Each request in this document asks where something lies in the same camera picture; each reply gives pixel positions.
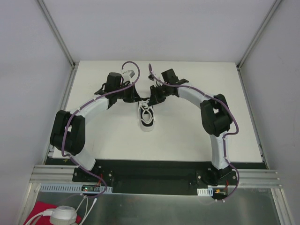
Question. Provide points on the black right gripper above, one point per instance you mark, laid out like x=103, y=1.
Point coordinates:
x=157, y=93

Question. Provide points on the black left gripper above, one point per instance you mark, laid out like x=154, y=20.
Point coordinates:
x=131, y=93

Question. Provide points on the black white canvas sneaker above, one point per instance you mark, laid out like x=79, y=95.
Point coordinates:
x=146, y=129

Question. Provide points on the white shoelace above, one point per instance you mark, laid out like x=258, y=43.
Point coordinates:
x=145, y=113

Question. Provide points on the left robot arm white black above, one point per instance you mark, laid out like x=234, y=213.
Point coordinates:
x=69, y=129

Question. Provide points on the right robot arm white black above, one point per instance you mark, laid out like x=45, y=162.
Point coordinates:
x=215, y=115

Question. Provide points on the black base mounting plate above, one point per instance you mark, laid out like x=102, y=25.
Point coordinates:
x=151, y=187

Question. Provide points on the white bottle cap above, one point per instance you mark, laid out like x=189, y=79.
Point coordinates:
x=63, y=215

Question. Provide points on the red cloth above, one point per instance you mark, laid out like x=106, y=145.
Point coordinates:
x=40, y=214

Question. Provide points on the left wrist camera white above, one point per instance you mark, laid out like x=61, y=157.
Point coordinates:
x=127, y=74

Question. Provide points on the left aluminium corner post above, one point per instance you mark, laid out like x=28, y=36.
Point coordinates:
x=55, y=31

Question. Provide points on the aluminium corner post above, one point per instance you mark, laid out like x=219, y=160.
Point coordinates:
x=266, y=20
x=55, y=31

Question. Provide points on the right aluminium corner post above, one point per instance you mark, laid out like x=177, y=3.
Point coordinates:
x=266, y=20

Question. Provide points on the right grey cable duct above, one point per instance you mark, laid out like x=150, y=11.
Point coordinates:
x=205, y=191

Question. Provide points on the grey cable duct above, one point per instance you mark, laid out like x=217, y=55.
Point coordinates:
x=74, y=188
x=205, y=191

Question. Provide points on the left grey cable duct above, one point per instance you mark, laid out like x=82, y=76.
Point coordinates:
x=74, y=188

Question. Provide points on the aluminium frame rail front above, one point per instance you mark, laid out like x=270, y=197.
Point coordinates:
x=247, y=178

